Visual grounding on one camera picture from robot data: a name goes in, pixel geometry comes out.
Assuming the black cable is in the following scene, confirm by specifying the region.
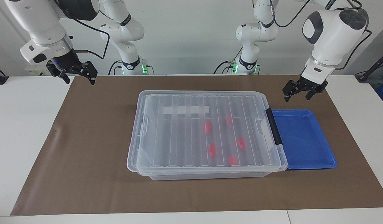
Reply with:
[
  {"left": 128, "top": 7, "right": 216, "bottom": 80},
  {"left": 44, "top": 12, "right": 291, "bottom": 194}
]
[
  {"left": 271, "top": 0, "right": 313, "bottom": 28},
  {"left": 72, "top": 16, "right": 111, "bottom": 60},
  {"left": 335, "top": 29, "right": 373, "bottom": 71},
  {"left": 108, "top": 60, "right": 121, "bottom": 76},
  {"left": 214, "top": 60, "right": 233, "bottom": 74}
]

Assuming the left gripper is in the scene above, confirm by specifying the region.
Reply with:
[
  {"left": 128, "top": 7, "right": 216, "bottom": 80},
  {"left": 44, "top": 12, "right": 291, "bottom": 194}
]
[{"left": 282, "top": 74, "right": 328, "bottom": 102}]

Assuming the clear plastic storage box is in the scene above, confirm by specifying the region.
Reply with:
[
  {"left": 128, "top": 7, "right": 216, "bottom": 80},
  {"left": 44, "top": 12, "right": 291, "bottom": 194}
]
[{"left": 128, "top": 91, "right": 287, "bottom": 181}]

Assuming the black box latch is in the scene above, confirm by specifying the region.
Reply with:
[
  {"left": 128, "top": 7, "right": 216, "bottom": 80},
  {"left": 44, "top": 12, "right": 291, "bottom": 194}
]
[{"left": 265, "top": 108, "right": 283, "bottom": 146}]

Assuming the blue plastic tray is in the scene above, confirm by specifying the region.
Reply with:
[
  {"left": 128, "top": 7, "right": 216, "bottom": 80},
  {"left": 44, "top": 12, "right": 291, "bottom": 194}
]
[{"left": 271, "top": 109, "right": 338, "bottom": 170}]

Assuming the clear plastic box lid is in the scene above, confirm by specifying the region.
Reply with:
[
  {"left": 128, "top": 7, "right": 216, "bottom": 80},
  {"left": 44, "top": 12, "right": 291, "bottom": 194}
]
[{"left": 126, "top": 90, "right": 288, "bottom": 173}]

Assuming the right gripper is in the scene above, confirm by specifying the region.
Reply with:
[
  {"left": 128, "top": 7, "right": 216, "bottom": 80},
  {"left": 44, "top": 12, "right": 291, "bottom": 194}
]
[{"left": 46, "top": 49, "right": 98, "bottom": 86}]

